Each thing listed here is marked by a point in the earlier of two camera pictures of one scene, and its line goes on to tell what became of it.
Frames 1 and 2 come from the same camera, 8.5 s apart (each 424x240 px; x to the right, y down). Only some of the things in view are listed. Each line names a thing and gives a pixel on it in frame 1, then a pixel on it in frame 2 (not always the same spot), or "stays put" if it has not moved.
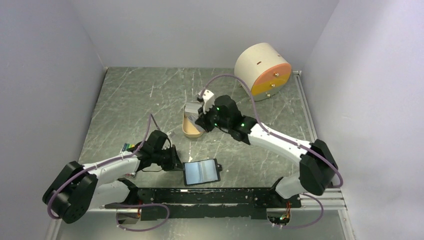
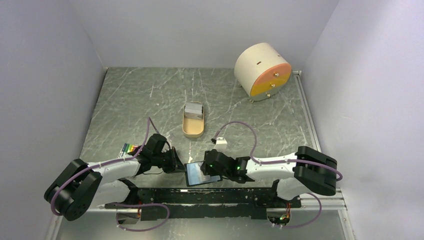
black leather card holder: x=201 y=172 stays put
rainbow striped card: x=127 y=146 stays put
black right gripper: x=202 y=121 → x=207 y=169
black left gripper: x=174 y=163 stays put
